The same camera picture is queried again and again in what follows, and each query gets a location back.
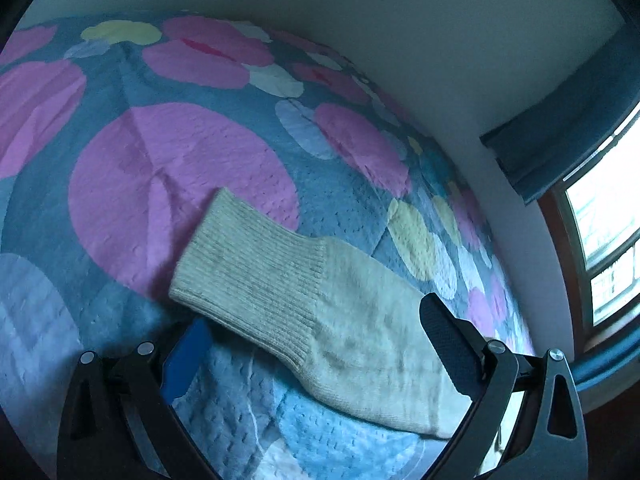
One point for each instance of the dotted quilted bedspread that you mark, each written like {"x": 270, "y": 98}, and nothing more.
{"x": 165, "y": 160}

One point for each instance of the cream knitted sock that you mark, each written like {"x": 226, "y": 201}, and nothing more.
{"x": 300, "y": 290}

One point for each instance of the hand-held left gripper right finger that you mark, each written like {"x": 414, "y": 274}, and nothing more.
{"x": 447, "y": 342}

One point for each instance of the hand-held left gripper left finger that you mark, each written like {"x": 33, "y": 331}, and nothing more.
{"x": 186, "y": 357}

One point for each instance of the wooden framed window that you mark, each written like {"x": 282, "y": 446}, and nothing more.
{"x": 562, "y": 260}

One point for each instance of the window pane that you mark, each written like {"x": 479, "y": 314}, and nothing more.
{"x": 607, "y": 215}

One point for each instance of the blue window curtain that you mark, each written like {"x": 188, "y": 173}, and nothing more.
{"x": 565, "y": 125}

